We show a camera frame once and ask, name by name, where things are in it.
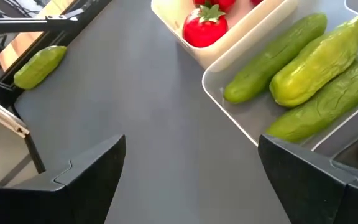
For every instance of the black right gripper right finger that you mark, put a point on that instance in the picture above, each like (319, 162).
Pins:
(315, 193)

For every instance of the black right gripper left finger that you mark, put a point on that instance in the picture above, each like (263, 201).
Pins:
(73, 193)

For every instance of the wrinkled green cucumber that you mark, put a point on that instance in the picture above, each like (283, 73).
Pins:
(328, 102)

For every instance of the yellow-green ridged cucumber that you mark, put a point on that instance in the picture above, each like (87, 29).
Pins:
(315, 65)

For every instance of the dark green smooth cucumber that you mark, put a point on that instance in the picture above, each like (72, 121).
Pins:
(269, 62)

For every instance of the red tomato with green stem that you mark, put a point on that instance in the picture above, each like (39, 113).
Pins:
(204, 31)

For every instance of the clear plastic basket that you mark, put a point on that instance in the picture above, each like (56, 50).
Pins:
(253, 115)

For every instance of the silver metal beam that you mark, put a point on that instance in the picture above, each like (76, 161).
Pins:
(2, 115)

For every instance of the white opaque plastic basket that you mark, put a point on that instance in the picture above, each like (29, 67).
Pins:
(216, 54)

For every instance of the black horizontal frame bar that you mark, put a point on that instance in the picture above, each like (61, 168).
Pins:
(17, 25)

